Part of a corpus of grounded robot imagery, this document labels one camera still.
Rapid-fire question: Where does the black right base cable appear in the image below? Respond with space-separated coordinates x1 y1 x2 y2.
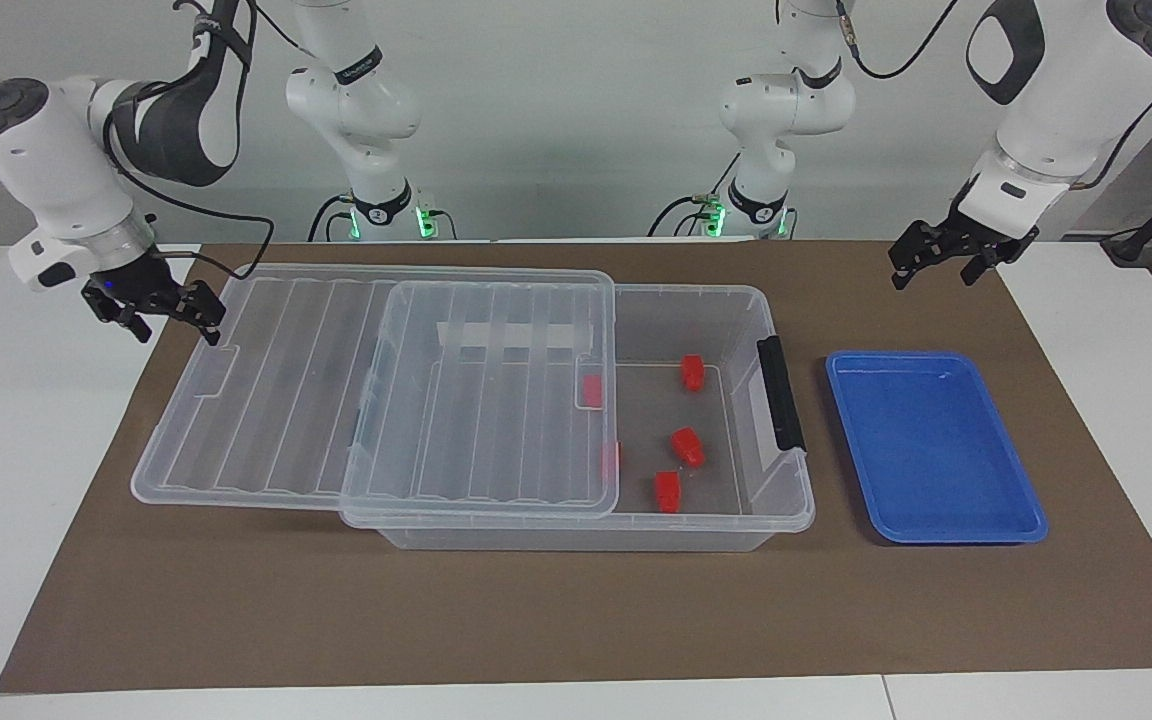
308 193 355 243

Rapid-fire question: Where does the blue plastic tray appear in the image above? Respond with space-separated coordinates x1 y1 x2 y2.
825 350 1050 546

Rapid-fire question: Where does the black box latch handle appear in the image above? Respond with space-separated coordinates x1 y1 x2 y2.
757 336 808 454

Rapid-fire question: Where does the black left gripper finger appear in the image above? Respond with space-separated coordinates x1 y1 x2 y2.
888 222 947 292
958 248 1001 288

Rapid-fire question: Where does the brown table mat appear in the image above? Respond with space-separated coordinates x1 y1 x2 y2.
0 240 1152 695

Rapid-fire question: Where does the clear ribbed plastic lid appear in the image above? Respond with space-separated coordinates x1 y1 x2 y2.
130 263 622 520

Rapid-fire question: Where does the black base cable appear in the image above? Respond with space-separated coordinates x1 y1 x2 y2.
308 193 355 243
648 152 743 239

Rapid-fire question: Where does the black left base cable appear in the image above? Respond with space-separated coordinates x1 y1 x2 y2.
648 152 743 239

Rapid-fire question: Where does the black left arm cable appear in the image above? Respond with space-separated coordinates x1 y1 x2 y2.
833 0 1152 191

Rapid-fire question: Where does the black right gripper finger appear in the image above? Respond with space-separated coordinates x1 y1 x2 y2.
176 280 228 347
88 292 152 344

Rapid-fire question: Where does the clear plastic storage box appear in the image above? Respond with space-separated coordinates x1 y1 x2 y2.
340 284 818 554

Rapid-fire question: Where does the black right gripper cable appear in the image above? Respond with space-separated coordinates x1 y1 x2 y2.
99 80 278 282

